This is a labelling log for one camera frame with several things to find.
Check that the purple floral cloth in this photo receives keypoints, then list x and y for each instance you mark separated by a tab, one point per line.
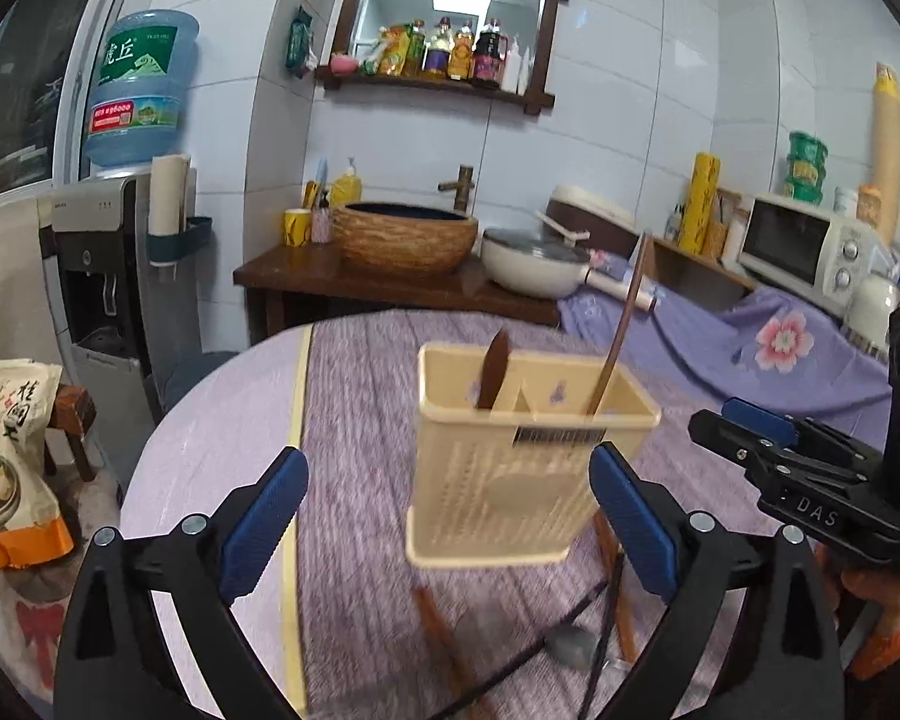
720	345

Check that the orange jar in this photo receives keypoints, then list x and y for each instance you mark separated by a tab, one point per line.
870	206

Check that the bronze faucet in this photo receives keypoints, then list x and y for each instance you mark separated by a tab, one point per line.
463	191

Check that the white rice spoon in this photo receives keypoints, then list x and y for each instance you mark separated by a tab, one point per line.
562	229

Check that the white brown rice cooker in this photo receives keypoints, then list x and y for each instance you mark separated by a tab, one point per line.
592	214

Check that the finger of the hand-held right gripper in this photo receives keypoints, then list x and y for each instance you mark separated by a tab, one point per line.
757	420
735	446

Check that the blue toothbrush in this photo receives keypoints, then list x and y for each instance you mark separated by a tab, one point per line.
321	176

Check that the pink cup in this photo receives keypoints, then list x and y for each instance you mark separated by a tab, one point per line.
321	229

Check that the wooden counter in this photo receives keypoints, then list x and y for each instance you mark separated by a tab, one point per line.
307	274

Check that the pink bowl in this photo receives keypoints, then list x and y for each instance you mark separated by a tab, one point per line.
343	64

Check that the stack of green cups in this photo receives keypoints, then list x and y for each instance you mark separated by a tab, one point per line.
806	165

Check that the cream plastic utensil holder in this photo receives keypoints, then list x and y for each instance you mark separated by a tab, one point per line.
480	495

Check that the white pan with glass lid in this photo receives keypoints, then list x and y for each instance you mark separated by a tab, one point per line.
532	270

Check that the brown wooden chopstick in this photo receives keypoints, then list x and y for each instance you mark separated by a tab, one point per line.
439	630
621	330
622	615

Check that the green hanging packet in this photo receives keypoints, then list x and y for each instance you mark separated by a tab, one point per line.
300	41

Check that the tall beige roll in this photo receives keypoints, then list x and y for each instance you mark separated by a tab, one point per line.
889	150

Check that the water dispenser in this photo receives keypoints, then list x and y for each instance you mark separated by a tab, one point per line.
97	255

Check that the purple striped tablecloth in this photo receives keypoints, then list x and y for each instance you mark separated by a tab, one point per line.
360	420

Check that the yellow soap bottle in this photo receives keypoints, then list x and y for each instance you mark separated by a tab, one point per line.
347	187

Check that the small clear bottle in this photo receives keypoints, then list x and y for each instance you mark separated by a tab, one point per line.
673	225

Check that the white jug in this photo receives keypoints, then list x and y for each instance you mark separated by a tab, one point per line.
874	307

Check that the black chopstick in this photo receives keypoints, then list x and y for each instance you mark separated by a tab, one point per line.
495	682
598	660

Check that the grey chair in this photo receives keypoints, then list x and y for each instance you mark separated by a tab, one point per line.
191	375

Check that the yellow cup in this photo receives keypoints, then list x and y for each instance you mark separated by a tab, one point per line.
298	229

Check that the window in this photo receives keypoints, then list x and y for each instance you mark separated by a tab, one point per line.
37	52

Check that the metal spoon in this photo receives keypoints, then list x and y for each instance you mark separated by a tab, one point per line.
570	646

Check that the person's right hand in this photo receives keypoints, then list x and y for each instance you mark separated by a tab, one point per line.
896	615

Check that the wooden shelf box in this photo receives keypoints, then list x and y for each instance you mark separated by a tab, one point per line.
690	270

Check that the blue water bottle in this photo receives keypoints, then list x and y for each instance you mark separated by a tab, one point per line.
142	75

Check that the white microwave oven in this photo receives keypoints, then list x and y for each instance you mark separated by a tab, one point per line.
787	240

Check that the dark sauce bottle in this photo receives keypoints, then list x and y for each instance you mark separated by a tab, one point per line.
486	56

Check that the white plastic bottle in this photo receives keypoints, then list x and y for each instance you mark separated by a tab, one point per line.
735	236

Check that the green bottle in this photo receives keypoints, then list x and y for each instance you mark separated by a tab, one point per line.
417	52

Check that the white paper roll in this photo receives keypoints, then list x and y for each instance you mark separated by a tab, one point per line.
166	195

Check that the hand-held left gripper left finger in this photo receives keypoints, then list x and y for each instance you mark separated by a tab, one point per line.
266	525

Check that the wooden stool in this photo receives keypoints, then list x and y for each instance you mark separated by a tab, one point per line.
71	409

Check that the yellow oil bottle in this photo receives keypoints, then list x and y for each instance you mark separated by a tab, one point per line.
461	56

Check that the white jar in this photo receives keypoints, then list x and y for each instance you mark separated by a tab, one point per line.
845	201

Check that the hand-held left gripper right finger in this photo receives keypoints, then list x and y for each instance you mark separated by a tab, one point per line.
634	525

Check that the purple label bottle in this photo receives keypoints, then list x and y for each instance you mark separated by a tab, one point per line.
437	56

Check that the woven brown basin sink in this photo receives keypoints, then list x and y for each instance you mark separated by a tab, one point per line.
405	240

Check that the printed snack bag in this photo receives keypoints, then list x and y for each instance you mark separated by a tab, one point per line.
7	465

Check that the teal wall holder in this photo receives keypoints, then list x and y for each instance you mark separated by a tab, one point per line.
187	240

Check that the yellow green packet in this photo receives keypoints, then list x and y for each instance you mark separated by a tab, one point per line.
390	52

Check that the yellow roll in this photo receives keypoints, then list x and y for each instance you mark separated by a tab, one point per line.
699	202

